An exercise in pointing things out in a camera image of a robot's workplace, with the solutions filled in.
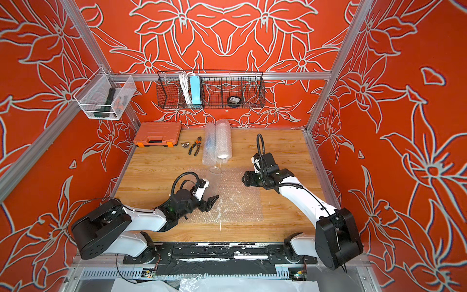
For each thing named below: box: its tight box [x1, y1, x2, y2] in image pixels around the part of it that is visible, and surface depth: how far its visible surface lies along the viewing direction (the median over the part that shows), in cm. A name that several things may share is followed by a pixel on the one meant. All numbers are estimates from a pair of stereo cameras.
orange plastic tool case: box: [133, 121, 183, 148], surface depth 116 cm
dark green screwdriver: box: [93, 87, 116, 118], surface depth 83 cm
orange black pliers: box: [188, 136, 202, 157], surface depth 112 cm
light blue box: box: [189, 75, 202, 106], surface depth 91 cm
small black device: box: [227, 96, 242, 105], surface depth 97 cm
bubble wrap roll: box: [215, 118, 233, 162], surface depth 106 cm
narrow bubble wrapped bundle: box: [202, 121, 217, 167], surface depth 105 cm
